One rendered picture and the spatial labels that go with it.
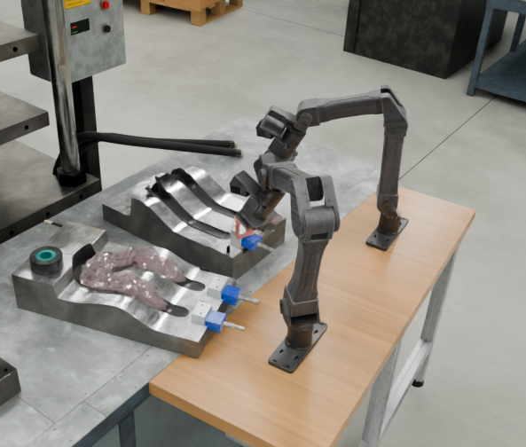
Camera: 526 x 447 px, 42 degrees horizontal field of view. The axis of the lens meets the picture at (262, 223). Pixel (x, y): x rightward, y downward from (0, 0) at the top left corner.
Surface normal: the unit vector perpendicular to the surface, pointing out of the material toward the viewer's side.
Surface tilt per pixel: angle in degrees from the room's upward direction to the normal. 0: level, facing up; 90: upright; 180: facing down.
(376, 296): 0
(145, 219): 90
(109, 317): 90
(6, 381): 90
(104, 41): 90
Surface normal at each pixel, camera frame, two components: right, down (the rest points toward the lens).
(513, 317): 0.05, -0.83
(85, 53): 0.81, 0.36
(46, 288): -0.31, 0.51
